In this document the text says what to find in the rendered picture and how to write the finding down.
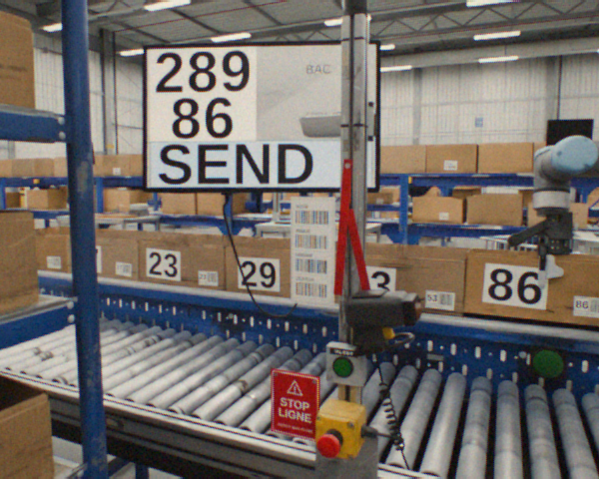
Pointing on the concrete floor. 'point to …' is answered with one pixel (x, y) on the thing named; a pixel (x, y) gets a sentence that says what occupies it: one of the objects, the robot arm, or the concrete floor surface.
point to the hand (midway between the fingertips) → (539, 284)
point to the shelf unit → (83, 291)
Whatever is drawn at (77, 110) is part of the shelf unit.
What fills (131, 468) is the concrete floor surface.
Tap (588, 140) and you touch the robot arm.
